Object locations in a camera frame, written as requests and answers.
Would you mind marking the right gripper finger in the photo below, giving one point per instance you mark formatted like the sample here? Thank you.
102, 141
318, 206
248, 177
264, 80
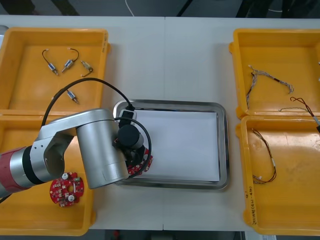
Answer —
318, 128

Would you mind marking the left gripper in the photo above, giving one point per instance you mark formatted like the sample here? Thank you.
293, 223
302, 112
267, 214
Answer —
132, 153

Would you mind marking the round red circuit board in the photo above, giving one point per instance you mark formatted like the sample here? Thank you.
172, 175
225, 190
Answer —
66, 192
148, 162

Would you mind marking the blue-white harness with black sleeve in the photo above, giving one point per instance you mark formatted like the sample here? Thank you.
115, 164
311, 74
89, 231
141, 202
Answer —
276, 80

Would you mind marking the solenoid with blue label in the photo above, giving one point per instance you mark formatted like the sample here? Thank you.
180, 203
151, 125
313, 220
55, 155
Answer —
71, 95
51, 66
67, 64

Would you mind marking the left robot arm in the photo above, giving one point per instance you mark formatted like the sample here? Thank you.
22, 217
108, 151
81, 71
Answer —
95, 150

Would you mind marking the white sheet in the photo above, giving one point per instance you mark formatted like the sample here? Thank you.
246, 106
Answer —
185, 145

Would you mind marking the yellow-orange plastic bin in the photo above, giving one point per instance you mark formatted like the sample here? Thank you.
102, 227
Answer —
30, 85
30, 215
295, 200
275, 50

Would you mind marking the steel tray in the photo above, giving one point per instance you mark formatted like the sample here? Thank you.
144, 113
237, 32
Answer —
223, 150

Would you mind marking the black stand leg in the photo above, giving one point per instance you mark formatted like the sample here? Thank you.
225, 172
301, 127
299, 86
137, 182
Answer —
186, 7

